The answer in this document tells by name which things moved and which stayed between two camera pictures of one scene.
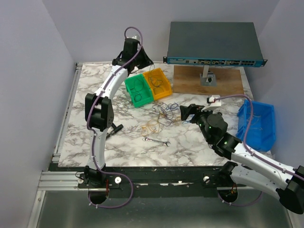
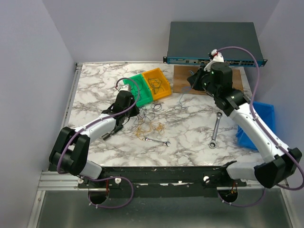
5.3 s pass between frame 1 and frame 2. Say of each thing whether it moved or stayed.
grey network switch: stayed
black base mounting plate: stayed
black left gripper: moved
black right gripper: moved
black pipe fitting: stayed
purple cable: moved
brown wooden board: stayed
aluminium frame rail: stayed
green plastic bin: stayed
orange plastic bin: stayed
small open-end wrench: stayed
